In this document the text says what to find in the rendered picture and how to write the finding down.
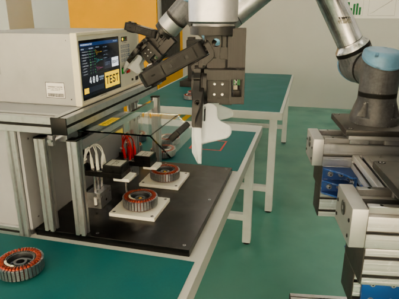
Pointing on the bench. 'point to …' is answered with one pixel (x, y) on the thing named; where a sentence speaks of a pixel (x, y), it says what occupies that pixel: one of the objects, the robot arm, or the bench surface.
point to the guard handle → (179, 131)
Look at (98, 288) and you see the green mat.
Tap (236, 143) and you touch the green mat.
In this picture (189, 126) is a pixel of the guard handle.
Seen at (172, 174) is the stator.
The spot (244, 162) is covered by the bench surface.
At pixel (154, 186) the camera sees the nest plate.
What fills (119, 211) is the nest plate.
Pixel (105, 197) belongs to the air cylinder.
